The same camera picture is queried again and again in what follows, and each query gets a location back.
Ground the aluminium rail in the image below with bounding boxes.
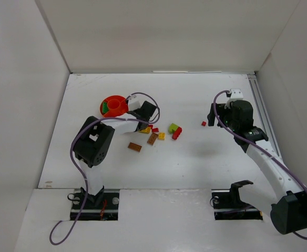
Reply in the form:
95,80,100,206
247,74,282,158

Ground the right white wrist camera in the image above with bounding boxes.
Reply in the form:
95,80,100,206
227,88,243,101

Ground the green lego plate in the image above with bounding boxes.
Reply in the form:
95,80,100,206
102,102,109,114

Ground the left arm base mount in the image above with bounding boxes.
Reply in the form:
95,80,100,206
67,188,120,221

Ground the small yellow lego brick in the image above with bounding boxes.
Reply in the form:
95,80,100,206
158,132,166,141

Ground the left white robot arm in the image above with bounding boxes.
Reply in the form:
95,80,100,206
70,101,159,207

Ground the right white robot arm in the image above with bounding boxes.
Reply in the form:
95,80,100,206
207,99,307,235

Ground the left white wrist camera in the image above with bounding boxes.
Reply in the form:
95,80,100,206
127,95,141,112

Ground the orange round divided container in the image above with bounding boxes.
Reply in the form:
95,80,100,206
99,95,128,118

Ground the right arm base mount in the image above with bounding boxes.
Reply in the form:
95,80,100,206
210,189,263,221

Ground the lime green lego brick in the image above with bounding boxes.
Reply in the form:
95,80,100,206
168,123,179,134

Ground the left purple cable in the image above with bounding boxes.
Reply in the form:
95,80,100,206
49,91,161,246

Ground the purple cable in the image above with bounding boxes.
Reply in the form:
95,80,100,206
212,90,307,241
49,91,161,246

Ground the brown lego plate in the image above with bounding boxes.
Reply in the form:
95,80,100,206
147,133,159,145
128,142,142,152

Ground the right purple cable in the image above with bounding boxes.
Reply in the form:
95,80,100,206
212,90,307,241

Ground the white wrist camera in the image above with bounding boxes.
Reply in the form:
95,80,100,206
127,95,141,112
227,88,243,101

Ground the yellow striped lego brick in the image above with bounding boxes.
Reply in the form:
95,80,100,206
139,127,151,134

